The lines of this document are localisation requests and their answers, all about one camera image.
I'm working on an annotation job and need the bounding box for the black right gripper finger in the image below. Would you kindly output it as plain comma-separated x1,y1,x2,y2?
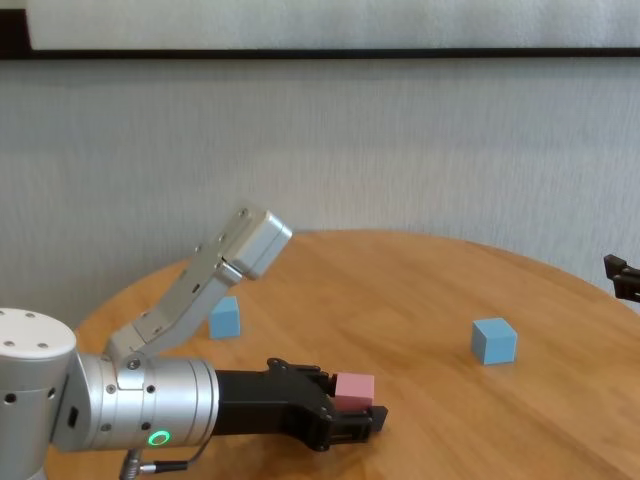
603,253,640,302

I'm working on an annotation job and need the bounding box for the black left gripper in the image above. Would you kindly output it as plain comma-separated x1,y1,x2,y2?
214,357,390,454

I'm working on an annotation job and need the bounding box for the pink cube block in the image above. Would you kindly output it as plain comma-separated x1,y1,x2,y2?
333,373,376,414

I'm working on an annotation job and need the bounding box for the light blue cube block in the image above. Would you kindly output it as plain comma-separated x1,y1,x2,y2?
208,295,242,340
471,317,519,366

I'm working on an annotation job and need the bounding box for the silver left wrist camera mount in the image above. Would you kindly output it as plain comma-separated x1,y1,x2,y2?
107,207,294,374

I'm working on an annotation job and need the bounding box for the left arm connector cable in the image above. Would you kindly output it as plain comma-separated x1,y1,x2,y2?
119,434,209,480

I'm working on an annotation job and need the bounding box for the white board with black frame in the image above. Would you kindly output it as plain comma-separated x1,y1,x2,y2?
0,0,640,62

